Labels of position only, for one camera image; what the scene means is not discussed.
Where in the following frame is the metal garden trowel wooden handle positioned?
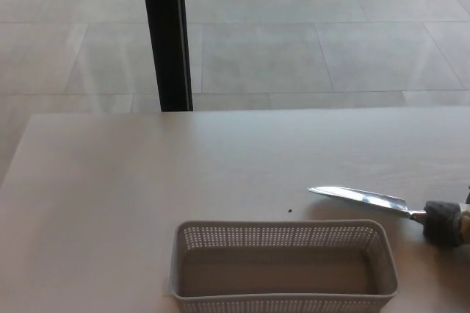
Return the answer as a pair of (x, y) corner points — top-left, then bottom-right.
(307, 186), (470, 248)

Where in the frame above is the grey perforated plastic basket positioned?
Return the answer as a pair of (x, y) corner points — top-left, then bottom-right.
(168, 219), (400, 313)

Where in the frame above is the black vertical post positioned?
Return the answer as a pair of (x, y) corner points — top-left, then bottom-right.
(139, 0), (194, 112)

